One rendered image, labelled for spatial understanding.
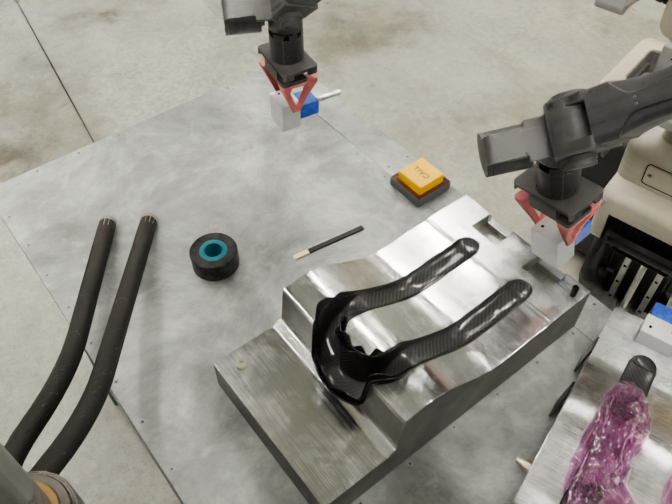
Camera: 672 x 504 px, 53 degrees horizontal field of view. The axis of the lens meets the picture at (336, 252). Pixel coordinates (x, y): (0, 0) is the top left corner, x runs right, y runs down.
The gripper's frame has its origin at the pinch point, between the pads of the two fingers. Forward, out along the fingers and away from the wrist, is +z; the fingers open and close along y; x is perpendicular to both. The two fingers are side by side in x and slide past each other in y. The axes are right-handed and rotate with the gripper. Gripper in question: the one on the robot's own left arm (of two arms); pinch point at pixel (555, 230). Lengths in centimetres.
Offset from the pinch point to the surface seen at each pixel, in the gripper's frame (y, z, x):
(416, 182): -31.0, 9.4, -0.7
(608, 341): 12.2, 13.3, -2.3
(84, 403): -18, -8, -65
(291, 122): -49, -3, -13
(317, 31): -204, 83, 81
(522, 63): -131, 102, 134
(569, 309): 6.4, 9.1, -4.1
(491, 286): -3.2, 6.7, -9.9
